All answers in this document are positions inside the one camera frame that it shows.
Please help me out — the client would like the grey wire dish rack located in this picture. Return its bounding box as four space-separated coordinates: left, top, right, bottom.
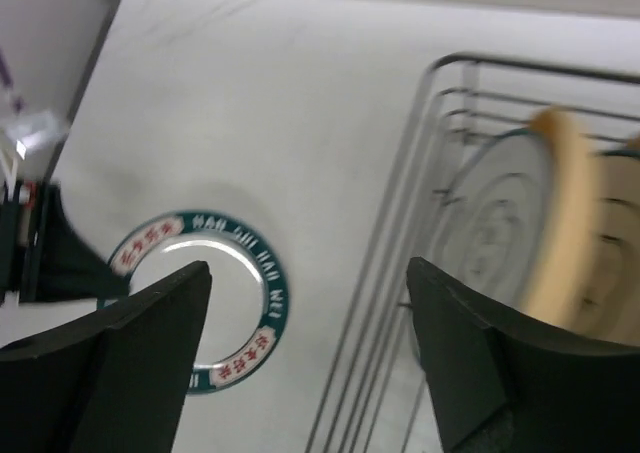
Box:
306 52 639 452

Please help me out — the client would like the green rimmed lettered plate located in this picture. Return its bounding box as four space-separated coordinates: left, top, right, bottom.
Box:
108 209 290 395

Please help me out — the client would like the yellow plastic plate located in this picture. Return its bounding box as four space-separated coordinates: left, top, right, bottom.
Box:
521 107 601 329

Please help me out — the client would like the cream plastic plate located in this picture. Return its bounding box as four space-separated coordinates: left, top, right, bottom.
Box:
574 137 639 346

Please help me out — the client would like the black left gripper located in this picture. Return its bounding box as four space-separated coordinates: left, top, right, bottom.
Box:
1 180 130 301

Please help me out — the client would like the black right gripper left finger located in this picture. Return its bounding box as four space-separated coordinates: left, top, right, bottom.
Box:
1 261 212 452

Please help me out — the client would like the white plate with grey rings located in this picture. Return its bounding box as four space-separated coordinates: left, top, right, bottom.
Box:
415 128 554 309

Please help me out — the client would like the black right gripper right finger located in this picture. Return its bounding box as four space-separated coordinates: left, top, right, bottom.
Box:
406 257 639 452

